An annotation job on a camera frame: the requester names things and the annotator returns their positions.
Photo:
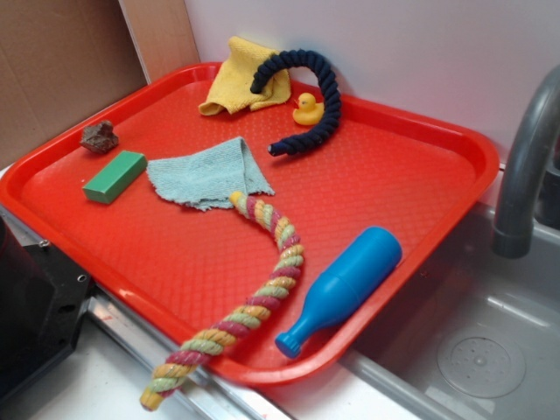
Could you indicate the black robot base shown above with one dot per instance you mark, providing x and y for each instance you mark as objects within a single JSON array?
[{"x": 44, "y": 295}]

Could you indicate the red plastic tray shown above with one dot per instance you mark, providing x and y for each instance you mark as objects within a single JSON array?
[{"x": 182, "y": 269}]

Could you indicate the light blue cloth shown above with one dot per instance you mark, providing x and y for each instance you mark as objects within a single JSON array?
[{"x": 205, "y": 180}]

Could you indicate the yellow rubber duck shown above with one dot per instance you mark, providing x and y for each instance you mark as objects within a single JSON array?
[{"x": 308, "y": 111}]

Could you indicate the blue plastic bottle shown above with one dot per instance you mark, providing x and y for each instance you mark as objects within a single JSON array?
[{"x": 342, "y": 288}]

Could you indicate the yellow folded cloth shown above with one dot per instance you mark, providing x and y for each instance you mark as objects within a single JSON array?
[{"x": 230, "y": 90}]

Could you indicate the green rectangular block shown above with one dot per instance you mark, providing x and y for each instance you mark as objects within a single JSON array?
[{"x": 115, "y": 177}]

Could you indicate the brown rock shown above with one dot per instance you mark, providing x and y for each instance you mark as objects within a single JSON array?
[{"x": 99, "y": 138}]

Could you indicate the grey metal sink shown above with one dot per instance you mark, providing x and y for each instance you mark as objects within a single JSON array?
[{"x": 471, "y": 335}]

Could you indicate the grey sink faucet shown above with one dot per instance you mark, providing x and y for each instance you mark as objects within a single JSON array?
[{"x": 529, "y": 190}]

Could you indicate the brown cardboard panel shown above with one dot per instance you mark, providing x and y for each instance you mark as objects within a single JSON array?
[{"x": 62, "y": 61}]

